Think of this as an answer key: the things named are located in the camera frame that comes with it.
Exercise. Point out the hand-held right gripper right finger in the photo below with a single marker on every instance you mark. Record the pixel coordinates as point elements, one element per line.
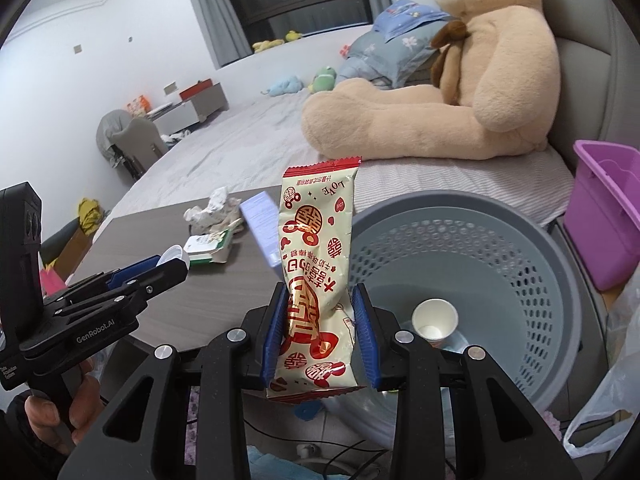
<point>367,345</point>

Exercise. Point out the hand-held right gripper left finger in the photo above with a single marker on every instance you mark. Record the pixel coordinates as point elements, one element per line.
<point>275,340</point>

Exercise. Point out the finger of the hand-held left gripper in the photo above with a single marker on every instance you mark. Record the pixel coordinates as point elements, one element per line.
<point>132,270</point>
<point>160,277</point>

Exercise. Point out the white bottle cap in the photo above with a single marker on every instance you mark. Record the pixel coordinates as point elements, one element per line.
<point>175,254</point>

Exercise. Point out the red and white paper cup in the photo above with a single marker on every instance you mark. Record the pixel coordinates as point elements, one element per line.
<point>435,320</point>

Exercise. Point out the red and cream snack packet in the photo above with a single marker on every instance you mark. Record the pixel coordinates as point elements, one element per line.
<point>315,240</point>

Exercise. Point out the grey perforated basket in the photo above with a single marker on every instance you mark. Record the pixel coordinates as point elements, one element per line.
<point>500,270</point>

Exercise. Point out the person's left hand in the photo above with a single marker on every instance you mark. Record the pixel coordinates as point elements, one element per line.
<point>55,410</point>

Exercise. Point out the pink bag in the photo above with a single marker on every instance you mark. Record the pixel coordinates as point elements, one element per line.
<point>52,282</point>

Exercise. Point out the green and white snack packet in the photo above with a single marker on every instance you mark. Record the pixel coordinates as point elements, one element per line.
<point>207,245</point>

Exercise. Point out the crumpled white paper wrapper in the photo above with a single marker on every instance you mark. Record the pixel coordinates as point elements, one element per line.
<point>210,212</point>

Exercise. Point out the lavender cardboard box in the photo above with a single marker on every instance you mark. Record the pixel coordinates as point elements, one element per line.
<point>260,225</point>

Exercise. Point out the grey chair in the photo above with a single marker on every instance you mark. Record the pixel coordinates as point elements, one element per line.
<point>130,140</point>

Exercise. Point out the white cloth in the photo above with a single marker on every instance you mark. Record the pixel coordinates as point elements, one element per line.
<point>177,137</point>

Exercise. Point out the bed with grey sheet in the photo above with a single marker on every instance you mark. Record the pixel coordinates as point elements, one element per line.
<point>225,145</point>

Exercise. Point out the orange snack packet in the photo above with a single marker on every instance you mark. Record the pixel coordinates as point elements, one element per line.
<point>137,106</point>

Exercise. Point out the white and grey bedside cabinet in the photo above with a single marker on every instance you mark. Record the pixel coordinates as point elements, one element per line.
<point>195,107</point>

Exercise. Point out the red box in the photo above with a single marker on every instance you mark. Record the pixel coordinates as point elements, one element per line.
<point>196,91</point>

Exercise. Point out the blue plush toy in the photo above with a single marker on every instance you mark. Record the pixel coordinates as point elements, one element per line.
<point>282,86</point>

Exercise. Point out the clear plastic bag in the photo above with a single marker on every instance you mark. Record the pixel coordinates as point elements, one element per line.
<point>615,395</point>

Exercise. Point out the yellow plush toy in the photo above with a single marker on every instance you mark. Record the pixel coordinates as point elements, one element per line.
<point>265,46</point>
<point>293,36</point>

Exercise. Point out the green frog plush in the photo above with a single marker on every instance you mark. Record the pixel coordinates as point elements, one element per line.
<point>322,79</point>

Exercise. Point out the purple plastic bin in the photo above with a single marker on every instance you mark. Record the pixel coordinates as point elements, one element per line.
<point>600,220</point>

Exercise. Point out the large beige teddy bear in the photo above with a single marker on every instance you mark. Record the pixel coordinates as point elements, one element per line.
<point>475,85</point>

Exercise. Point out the blue-grey pillows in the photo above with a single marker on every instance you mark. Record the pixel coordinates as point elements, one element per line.
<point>380,55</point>

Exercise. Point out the pink plush toy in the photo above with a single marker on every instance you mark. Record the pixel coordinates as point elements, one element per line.
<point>346,50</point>

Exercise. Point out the blue printed pillow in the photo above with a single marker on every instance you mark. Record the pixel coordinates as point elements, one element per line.
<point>405,17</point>

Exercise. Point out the grey padded headboard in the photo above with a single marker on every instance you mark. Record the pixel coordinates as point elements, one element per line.
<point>600,85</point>

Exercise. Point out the white wall socket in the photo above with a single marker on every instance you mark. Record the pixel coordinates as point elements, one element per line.
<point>170,87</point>

